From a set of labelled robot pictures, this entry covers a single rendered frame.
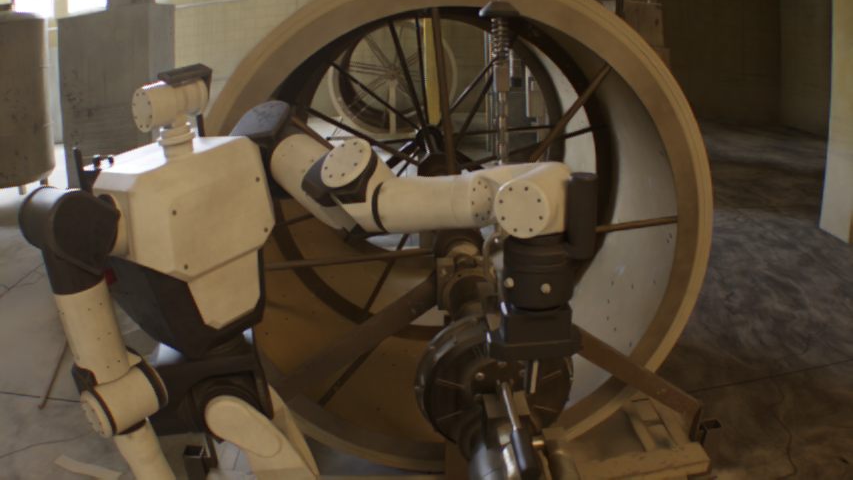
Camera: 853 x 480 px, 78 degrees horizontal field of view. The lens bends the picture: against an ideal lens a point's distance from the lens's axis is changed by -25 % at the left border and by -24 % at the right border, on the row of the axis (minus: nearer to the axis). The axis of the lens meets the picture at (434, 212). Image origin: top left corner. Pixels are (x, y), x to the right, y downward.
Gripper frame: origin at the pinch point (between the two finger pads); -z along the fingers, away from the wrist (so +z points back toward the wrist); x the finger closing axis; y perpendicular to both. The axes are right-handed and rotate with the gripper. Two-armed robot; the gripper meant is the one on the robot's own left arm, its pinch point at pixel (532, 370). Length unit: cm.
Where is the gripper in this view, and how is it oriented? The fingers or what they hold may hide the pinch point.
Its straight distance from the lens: 88.2
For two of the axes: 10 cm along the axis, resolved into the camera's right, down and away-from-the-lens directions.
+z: -0.2, -9.6, -2.7
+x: 10.0, -0.3, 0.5
